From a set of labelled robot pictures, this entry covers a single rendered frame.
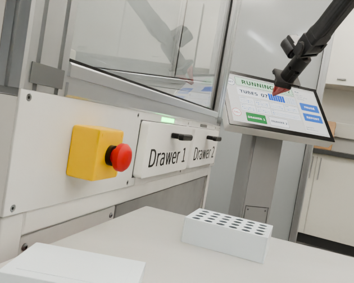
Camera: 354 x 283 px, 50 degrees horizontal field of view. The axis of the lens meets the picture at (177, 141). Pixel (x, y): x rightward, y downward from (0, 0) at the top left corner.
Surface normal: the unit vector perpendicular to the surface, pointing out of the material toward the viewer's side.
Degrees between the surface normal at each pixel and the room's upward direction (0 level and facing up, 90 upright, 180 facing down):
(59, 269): 0
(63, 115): 90
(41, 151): 90
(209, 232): 90
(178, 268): 0
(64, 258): 0
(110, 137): 90
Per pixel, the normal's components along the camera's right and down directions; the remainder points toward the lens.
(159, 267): 0.16, -0.99
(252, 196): 0.31, 0.10
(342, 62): -0.42, -0.02
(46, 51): 0.93, 0.17
